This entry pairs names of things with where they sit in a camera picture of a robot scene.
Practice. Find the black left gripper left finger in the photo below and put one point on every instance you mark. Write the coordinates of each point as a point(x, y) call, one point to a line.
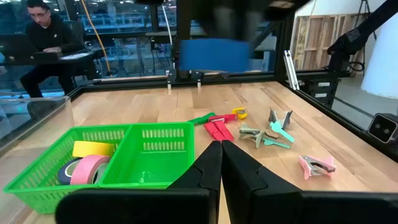
point(186, 205)

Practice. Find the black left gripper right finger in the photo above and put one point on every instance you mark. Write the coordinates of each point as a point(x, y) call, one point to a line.
point(264, 205)

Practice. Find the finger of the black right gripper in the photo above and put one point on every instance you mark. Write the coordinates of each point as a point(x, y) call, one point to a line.
point(253, 28)
point(202, 28)

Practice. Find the blue tape roll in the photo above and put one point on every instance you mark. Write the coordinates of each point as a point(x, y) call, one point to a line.
point(214, 56)

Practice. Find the red mini stapler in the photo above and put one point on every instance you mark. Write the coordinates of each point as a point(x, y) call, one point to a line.
point(225, 129)
point(213, 130)

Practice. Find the pink tape roll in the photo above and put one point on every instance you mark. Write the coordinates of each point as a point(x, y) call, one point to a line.
point(85, 169)

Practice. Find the yellow tape roll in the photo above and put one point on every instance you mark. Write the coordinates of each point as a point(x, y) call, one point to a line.
point(93, 148)

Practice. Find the green stapler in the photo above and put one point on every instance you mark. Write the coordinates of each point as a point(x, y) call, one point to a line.
point(200, 119)

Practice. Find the dark tape roll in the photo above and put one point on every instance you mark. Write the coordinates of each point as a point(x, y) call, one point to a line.
point(63, 175)

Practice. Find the green plastic basket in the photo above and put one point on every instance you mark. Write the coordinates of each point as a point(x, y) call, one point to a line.
point(40, 193)
point(149, 168)

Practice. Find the white curved sheet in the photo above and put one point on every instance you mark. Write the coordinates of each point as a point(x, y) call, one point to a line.
point(385, 62)

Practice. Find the black desk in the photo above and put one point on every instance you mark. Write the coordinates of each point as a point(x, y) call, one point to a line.
point(68, 57)

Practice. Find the person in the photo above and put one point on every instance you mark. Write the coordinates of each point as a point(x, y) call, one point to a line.
point(49, 34)

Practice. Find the black aluminium table frame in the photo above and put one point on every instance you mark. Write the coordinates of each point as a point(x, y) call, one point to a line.
point(236, 77)

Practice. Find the black table-level camera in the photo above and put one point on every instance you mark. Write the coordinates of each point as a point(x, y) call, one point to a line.
point(384, 128)

